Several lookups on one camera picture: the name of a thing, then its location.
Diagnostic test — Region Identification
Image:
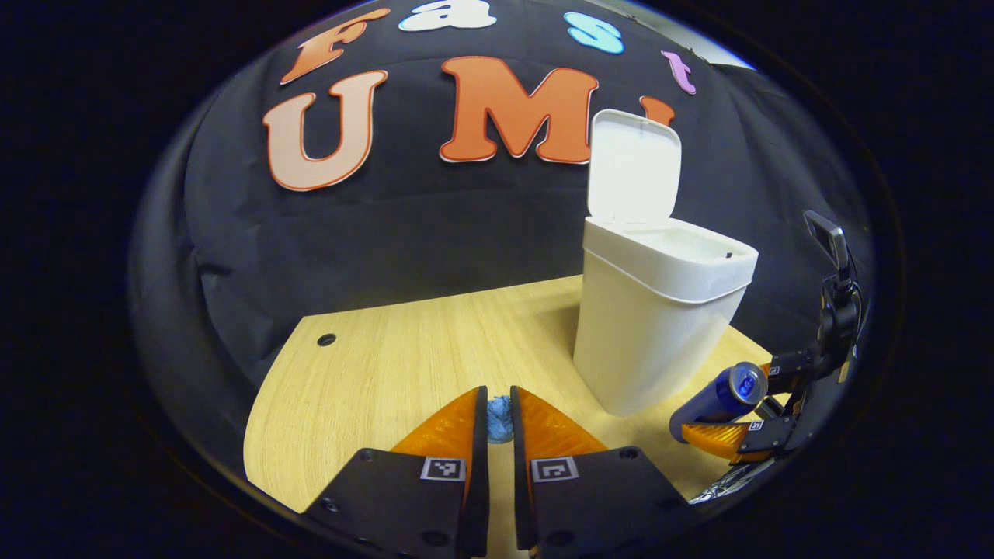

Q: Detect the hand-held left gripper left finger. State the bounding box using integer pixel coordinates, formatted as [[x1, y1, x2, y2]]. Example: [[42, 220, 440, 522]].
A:
[[303, 386, 490, 558]]

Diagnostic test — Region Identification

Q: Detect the blue paper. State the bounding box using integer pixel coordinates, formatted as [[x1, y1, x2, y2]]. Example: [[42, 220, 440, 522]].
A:
[[487, 394, 515, 444]]

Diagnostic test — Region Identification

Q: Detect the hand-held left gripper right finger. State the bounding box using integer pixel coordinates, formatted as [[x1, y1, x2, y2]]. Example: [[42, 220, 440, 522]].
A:
[[510, 386, 692, 558]]

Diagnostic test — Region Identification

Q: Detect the white desktop garbage bin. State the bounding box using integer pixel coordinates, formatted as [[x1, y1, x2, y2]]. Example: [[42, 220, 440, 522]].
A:
[[573, 109, 759, 418]]

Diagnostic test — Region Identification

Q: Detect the black backdrop cloth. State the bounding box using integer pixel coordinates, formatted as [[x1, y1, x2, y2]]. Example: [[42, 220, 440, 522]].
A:
[[128, 0, 878, 467]]

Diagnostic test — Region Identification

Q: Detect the blue pop can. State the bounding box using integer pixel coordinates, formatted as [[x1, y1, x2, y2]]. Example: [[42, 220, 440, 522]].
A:
[[669, 361, 770, 445]]

